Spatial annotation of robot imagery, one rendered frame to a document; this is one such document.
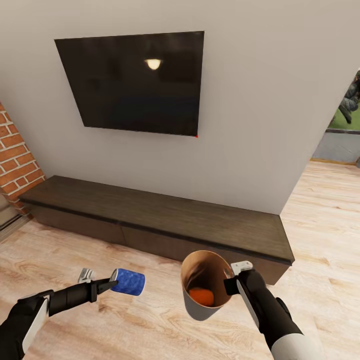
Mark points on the wood fireplace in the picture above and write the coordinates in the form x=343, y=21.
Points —
x=10, y=219

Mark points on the trash can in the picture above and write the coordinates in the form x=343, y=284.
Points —
x=203, y=270

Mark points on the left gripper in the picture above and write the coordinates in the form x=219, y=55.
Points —
x=87, y=292

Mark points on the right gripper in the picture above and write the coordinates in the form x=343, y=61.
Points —
x=231, y=286

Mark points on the can of soda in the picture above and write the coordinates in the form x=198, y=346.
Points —
x=129, y=282
x=203, y=297

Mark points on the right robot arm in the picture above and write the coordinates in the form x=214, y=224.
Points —
x=270, y=314

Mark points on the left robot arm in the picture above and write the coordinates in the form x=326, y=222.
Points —
x=26, y=317

